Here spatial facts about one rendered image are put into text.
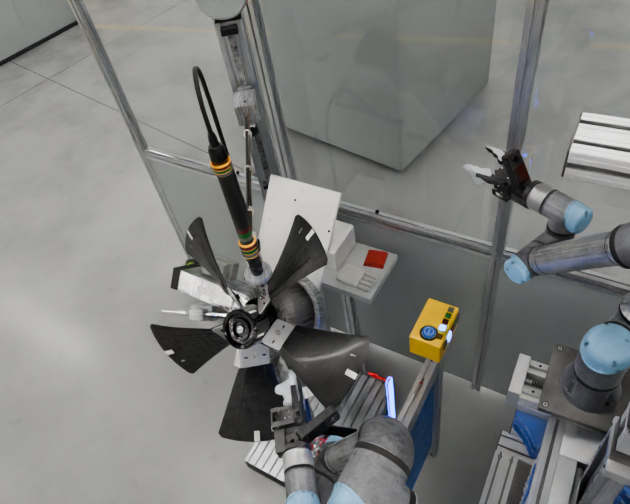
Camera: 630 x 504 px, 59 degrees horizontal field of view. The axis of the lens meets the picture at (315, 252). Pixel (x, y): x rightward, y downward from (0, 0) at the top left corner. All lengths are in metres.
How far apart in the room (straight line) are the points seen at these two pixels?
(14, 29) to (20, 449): 4.70
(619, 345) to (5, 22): 6.33
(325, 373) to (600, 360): 0.69
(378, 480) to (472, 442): 1.67
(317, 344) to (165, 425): 1.54
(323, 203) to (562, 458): 0.99
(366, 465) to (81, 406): 2.34
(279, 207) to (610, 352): 1.03
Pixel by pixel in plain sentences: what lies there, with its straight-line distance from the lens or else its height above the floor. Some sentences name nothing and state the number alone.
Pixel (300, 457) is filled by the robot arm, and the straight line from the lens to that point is 1.40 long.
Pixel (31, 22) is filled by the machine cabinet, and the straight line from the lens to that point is 6.97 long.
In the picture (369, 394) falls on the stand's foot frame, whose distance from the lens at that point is 2.73.
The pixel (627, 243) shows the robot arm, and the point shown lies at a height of 1.62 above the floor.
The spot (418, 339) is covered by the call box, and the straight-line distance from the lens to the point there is 1.70.
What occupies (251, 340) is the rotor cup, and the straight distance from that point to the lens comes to 1.59.
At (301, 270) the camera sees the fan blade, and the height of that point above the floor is 1.38.
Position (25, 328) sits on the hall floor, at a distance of 3.77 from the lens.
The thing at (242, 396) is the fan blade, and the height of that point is 1.05.
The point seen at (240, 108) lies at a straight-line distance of 1.77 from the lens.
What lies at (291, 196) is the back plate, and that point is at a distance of 1.79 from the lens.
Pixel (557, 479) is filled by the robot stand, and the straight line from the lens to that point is 1.70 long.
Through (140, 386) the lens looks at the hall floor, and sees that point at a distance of 3.16.
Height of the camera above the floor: 2.50
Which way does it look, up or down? 47 degrees down
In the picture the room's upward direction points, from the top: 12 degrees counter-clockwise
